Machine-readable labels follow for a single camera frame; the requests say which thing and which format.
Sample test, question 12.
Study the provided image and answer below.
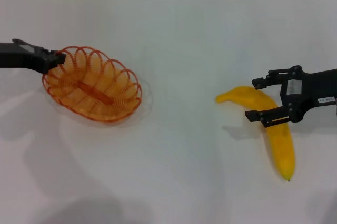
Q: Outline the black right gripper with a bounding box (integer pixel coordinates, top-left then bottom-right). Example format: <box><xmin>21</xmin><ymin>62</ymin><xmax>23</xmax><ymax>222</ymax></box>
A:
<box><xmin>244</xmin><ymin>65</ymin><xmax>337</xmax><ymax>129</ymax></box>

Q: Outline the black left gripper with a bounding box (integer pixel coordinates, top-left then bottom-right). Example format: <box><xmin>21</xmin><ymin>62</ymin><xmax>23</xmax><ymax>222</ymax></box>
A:
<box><xmin>0</xmin><ymin>38</ymin><xmax>67</xmax><ymax>76</ymax></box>

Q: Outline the orange wire basket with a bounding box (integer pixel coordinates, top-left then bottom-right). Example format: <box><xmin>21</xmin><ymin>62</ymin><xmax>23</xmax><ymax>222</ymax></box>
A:
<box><xmin>42</xmin><ymin>45</ymin><xmax>143</xmax><ymax>128</ymax></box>

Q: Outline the yellow banana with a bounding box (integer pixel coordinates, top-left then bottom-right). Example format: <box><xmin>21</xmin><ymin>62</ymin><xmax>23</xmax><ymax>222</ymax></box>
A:
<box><xmin>215</xmin><ymin>85</ymin><xmax>296</xmax><ymax>182</ymax></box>

